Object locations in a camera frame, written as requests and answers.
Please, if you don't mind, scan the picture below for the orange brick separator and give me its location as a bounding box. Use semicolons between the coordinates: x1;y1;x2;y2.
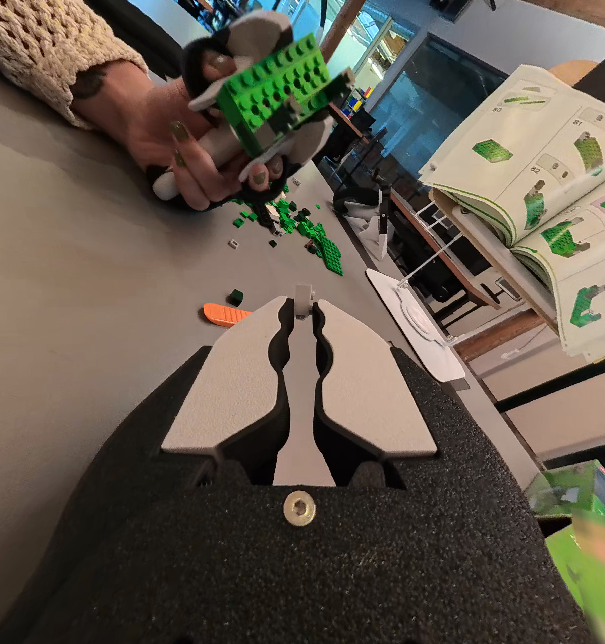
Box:
203;302;253;328

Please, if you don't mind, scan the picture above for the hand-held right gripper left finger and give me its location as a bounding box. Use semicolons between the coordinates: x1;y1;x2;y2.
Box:
161;295;294;472

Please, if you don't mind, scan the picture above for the small grey lego piece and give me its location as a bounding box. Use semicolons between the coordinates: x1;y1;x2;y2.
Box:
293;284;316;321

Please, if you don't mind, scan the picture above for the person's left hand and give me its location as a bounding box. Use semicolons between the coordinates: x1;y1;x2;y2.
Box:
126;53;285;212

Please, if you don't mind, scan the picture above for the white booklet stand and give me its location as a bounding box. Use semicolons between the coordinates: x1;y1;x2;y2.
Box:
365;189;560;383

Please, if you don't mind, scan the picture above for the black panel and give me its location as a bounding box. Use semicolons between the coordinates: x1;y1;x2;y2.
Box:
571;43;605;101

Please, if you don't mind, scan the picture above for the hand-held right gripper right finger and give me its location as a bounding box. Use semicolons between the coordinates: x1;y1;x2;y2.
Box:
312;299;438;472

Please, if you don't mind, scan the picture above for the green cardboard box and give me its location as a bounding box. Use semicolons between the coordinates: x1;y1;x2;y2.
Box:
526;459;605;644

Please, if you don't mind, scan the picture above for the instruction booklet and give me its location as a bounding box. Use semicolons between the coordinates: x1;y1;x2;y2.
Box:
417;64;605;364

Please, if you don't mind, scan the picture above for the green lego build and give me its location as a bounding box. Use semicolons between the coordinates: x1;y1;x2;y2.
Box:
216;33;356;160

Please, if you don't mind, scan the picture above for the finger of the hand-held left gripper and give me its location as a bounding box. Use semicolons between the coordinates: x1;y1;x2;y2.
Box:
226;9;295;57
238;117;336;183

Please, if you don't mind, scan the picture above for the round wooden table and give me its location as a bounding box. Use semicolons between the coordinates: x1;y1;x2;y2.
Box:
549;59;600;87

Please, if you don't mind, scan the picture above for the pile of loose lego pieces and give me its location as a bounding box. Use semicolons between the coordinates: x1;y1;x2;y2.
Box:
230;194;344;276

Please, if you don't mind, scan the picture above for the person's left forearm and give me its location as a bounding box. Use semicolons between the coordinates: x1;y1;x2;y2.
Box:
0;0;152;152

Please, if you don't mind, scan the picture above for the wooden post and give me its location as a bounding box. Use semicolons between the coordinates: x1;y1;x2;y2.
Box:
320;0;368;64

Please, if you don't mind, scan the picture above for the glass partition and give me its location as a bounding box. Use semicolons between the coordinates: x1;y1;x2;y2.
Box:
365;33;509;177

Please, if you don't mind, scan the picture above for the brown desk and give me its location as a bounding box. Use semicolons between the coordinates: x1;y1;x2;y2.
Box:
388;189;502;311

